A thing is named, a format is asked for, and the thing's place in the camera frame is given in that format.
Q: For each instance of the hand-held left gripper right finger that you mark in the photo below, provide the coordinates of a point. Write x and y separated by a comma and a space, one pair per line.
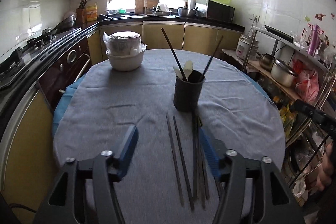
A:
208, 155

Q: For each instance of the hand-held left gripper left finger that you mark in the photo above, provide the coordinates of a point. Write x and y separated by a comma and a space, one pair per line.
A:
127, 150

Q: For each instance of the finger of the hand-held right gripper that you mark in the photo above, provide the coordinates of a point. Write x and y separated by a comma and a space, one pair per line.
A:
304, 107

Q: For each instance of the black utensil holder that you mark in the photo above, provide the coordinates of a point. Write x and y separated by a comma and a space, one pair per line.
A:
187, 95

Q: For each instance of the black chopstick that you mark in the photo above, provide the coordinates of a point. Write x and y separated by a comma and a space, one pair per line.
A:
173, 52
211, 56

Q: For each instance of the person's right hand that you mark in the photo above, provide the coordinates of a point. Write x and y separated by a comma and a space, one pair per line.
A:
325, 169

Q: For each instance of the yellow oil bottle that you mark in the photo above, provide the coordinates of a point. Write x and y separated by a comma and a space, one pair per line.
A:
287, 119

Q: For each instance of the red plastic bag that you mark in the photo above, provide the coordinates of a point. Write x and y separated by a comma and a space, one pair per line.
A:
307, 85

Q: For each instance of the metal storage shelf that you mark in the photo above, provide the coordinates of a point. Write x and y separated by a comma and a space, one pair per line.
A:
275, 90

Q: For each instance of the large steel pot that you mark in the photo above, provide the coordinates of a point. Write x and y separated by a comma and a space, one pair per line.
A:
282, 74

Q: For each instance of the grey tablecloth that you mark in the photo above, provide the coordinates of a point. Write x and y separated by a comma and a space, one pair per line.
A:
118, 108

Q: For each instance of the small metal pot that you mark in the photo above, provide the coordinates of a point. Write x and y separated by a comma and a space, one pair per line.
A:
266, 62

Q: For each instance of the pink bottle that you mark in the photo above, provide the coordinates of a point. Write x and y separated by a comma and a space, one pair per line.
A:
313, 40

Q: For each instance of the black tray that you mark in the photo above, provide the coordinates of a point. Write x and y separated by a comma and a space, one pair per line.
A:
278, 33

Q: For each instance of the white rice cooker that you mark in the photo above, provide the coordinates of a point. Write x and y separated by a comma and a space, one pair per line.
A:
245, 48

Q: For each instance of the blue table cover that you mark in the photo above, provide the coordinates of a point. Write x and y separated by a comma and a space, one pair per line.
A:
71, 87

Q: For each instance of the dark red oven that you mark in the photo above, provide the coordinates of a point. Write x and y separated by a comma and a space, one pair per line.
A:
65, 66

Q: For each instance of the yellow lower cabinets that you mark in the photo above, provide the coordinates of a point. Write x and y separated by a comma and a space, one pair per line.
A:
202, 36

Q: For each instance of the black countertop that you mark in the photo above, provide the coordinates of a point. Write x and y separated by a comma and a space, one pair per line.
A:
210, 21

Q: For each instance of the black microwave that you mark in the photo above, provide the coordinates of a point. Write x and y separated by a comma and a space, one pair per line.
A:
219, 11

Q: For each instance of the metal wok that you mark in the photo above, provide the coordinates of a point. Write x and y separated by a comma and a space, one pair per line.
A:
65, 23

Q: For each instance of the gas stove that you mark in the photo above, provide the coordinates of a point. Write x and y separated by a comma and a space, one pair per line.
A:
23, 53

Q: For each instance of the knife block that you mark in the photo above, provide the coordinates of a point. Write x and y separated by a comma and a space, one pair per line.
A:
80, 15

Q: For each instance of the metal basin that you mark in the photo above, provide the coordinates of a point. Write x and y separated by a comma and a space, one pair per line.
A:
187, 12

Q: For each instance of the wooden cutting board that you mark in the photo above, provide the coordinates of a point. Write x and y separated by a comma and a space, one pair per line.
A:
152, 5

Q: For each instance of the metal faucet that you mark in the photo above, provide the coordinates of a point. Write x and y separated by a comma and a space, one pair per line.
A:
143, 1

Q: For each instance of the wall outlet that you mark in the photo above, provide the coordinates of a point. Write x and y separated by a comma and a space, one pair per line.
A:
254, 17

